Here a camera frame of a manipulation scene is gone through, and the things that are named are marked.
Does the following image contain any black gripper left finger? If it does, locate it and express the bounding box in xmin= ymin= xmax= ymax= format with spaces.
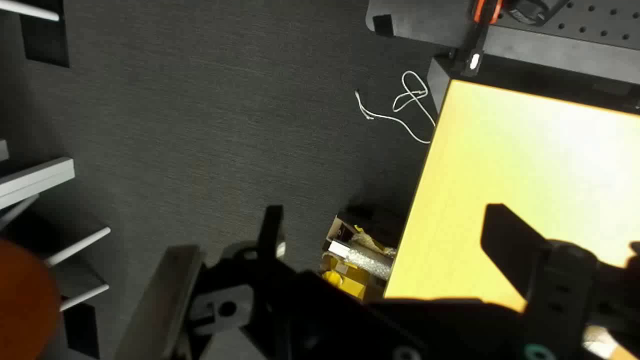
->
xmin=256 ymin=204 xmax=291 ymax=264

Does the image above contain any orange chair with white legs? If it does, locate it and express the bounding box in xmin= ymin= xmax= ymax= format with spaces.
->
xmin=0 ymin=238 xmax=64 ymax=360

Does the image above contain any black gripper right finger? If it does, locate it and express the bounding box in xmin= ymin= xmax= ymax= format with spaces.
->
xmin=480 ymin=201 xmax=640 ymax=327

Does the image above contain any white metal frame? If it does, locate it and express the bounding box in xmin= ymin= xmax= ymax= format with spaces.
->
xmin=0 ymin=135 xmax=114 ymax=316

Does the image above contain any thin white string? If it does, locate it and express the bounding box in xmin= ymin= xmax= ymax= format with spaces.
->
xmin=353 ymin=68 xmax=441 ymax=146

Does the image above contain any yellow and silver object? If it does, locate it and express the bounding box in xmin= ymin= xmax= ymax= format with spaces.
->
xmin=319 ymin=214 xmax=401 ymax=304

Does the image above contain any black perforated mounting platform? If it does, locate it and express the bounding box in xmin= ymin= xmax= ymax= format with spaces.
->
xmin=365 ymin=0 xmax=640 ymax=85

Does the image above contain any orange clamp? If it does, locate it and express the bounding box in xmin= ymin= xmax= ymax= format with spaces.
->
xmin=468 ymin=0 xmax=515 ymax=29

